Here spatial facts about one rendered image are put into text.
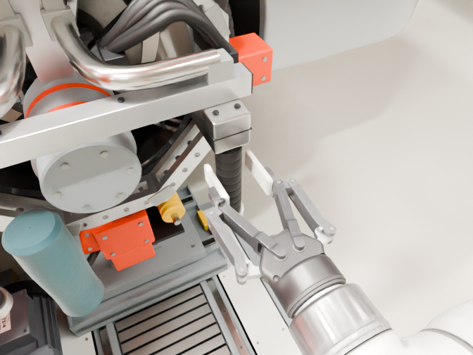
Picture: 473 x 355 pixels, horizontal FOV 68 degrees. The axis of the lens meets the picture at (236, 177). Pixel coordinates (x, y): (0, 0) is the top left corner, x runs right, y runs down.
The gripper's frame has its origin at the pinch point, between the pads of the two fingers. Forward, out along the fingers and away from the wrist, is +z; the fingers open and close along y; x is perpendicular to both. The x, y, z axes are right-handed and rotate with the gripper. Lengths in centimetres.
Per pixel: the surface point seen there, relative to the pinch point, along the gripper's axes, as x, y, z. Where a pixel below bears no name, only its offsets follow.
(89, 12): 8.4, -9.7, 43.3
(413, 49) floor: -83, 193, 118
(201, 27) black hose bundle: 18.6, -0.7, 7.6
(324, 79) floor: -83, 117, 115
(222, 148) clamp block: 7.8, -2.6, -1.2
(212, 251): -68, 5, 28
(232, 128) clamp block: 10.3, -1.1, -1.2
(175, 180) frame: -19.6, -4.2, 20.8
